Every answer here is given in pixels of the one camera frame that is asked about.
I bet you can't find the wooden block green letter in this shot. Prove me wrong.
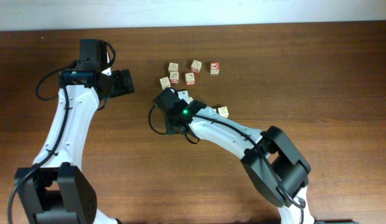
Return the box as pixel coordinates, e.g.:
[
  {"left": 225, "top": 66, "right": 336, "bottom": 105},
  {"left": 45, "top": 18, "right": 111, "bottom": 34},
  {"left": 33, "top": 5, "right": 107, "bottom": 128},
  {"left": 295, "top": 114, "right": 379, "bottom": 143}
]
[{"left": 217, "top": 106, "right": 229, "bottom": 118}]

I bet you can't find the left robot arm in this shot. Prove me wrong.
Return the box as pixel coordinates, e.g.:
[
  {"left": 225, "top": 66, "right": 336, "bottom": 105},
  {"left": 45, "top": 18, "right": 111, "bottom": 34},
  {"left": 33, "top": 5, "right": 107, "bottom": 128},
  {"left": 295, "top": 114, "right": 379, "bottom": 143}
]
[{"left": 7, "top": 39, "right": 134, "bottom": 223}]

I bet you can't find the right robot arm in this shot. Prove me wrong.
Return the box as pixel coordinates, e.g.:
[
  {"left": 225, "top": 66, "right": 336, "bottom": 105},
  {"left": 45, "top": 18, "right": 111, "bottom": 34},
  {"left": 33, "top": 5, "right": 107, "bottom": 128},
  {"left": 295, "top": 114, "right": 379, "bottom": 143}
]
[{"left": 153, "top": 87, "right": 315, "bottom": 223}]

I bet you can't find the wooden block far left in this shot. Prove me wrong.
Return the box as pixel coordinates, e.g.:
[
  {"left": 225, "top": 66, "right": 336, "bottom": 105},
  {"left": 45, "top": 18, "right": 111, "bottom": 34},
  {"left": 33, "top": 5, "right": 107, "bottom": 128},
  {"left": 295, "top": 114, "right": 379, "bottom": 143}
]
[{"left": 159, "top": 77, "right": 171, "bottom": 90}]

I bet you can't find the wooden block leaf picture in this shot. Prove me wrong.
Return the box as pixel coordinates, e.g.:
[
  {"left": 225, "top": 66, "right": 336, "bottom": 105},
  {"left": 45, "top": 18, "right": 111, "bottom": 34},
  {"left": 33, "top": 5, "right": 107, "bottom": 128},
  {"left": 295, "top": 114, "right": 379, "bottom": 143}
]
[{"left": 169, "top": 71, "right": 179, "bottom": 84}]

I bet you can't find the wooden block center red base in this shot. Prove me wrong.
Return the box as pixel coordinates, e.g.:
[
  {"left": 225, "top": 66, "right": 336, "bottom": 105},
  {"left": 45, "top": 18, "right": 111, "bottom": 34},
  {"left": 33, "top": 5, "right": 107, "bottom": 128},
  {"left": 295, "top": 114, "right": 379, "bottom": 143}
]
[{"left": 185, "top": 73, "right": 195, "bottom": 85}]

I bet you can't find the wooden block top left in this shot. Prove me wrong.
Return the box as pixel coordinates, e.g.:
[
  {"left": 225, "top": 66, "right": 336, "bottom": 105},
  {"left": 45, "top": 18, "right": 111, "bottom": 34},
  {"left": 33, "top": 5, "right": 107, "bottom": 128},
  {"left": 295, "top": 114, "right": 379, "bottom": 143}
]
[{"left": 167, "top": 62, "right": 179, "bottom": 73}]

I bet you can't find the wooden block red side top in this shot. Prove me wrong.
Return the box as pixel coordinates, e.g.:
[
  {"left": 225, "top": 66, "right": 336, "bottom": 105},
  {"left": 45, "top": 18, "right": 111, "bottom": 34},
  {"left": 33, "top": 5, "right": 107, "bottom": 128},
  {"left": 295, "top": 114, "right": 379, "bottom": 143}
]
[{"left": 191, "top": 60, "right": 202, "bottom": 73}]

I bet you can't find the wooden block red letter A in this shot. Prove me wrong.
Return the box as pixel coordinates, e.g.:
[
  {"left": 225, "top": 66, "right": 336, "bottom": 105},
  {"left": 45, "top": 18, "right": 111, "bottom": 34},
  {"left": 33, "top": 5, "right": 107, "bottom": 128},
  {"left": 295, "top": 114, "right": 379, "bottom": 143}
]
[{"left": 210, "top": 62, "right": 220, "bottom": 75}]

